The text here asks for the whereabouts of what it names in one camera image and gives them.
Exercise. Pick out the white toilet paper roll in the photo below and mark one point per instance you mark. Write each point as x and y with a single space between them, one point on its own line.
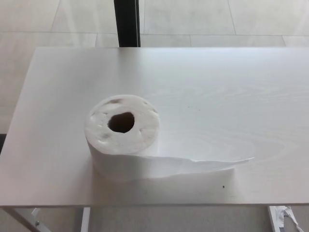
144 135

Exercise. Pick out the white upright table leg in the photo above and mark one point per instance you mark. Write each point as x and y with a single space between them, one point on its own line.
85 221

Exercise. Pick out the white table leg with tape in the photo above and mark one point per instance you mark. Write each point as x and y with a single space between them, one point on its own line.
275 220

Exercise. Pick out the white diagonal table brace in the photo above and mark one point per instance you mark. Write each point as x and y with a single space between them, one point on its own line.
21 218

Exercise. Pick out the crumpled white tape strip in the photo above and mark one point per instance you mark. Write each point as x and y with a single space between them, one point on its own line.
290 215

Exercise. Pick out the black vertical post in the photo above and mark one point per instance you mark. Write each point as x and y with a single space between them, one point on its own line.
126 24

